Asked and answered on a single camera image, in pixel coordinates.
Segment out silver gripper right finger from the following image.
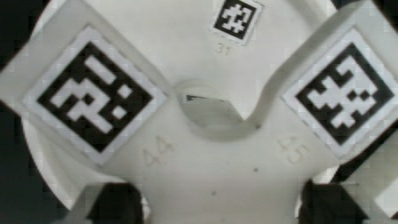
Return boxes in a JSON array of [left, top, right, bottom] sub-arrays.
[[295, 179, 393, 224]]

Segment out white cross-shaped table base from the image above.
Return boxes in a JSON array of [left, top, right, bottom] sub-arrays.
[[0, 0, 398, 224]]

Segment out white right fence block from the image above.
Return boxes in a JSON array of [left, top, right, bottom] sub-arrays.
[[343, 133, 398, 224]]

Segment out white cylindrical table leg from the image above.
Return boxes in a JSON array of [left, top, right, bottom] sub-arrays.
[[181, 94, 243, 128]]

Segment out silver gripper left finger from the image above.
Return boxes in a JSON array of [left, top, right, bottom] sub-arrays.
[[59, 182, 144, 224]]

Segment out white round table top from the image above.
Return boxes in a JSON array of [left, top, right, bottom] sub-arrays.
[[87, 0, 339, 210]]

